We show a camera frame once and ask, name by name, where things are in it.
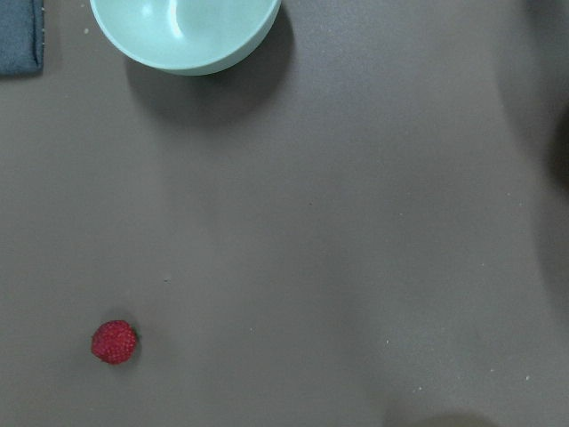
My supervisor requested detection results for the red strawberry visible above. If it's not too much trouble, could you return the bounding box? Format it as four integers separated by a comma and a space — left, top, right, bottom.
91, 320, 138, 366

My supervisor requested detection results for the mint green bowl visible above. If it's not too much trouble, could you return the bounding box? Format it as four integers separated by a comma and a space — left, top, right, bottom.
90, 0, 281, 76

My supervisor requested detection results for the grey folded cloth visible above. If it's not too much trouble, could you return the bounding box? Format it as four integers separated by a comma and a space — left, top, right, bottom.
0, 0, 44, 77

